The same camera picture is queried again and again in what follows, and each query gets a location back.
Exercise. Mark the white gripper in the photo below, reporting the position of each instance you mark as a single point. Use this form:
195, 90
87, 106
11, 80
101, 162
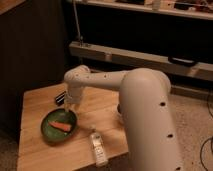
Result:
71, 102

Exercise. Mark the green ceramic bowl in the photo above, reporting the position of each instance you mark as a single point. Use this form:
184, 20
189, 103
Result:
55, 135

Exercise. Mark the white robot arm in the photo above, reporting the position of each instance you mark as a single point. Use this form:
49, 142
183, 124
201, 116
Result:
143, 98

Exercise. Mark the black rectangular box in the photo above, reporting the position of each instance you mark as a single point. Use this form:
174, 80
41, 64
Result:
59, 100

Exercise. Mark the orange carrot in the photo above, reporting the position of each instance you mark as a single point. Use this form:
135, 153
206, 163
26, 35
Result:
62, 126

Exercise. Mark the clear plastic bottle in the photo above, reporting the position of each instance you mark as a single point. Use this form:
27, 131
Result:
99, 152

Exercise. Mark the white cup with blue sponge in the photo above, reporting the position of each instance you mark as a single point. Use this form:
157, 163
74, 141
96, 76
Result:
119, 115

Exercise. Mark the metal vertical pole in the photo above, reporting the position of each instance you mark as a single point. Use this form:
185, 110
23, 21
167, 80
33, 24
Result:
80, 38

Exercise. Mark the cluttered background shelf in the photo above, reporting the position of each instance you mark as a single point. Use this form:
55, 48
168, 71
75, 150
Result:
148, 9

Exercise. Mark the grey metal rail beam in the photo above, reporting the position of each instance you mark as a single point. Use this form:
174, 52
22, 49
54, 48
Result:
200, 70

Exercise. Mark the black handle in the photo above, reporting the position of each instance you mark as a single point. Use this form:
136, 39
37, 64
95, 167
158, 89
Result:
183, 63

